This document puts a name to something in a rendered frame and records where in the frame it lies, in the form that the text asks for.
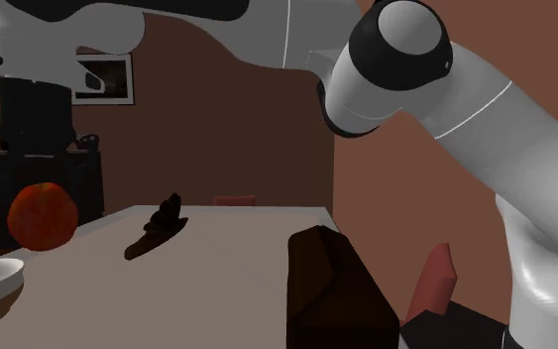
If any dark brown robot stand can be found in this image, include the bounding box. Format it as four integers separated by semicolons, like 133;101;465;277
285;224;401;349

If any red orange round fruit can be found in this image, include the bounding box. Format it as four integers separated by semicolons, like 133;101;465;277
6;181;79;253

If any dark brown lumpy long object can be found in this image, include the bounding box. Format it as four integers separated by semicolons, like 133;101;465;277
123;192;190;262

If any pale table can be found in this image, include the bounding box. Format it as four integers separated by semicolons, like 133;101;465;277
0;204;342;349

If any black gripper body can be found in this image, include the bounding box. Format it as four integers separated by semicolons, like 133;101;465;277
0;76;77;152

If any dark sideboard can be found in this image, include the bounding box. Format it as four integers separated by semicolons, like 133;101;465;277
0;147;105;251

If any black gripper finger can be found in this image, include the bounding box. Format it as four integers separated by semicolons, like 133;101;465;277
75;134;101;151

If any framed wall picture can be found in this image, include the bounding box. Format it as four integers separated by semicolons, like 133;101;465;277
71;52;135;106

